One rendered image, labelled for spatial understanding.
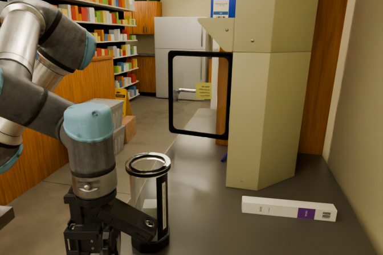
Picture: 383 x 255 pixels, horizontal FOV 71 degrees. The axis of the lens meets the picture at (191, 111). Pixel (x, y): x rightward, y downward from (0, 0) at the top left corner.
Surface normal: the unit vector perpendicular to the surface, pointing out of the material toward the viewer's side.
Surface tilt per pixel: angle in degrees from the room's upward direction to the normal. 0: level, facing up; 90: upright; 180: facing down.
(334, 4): 90
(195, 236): 0
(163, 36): 90
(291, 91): 90
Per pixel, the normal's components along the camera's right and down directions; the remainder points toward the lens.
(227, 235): 0.01, -0.96
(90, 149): 0.33, 0.27
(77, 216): 0.04, 0.28
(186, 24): -0.22, 0.27
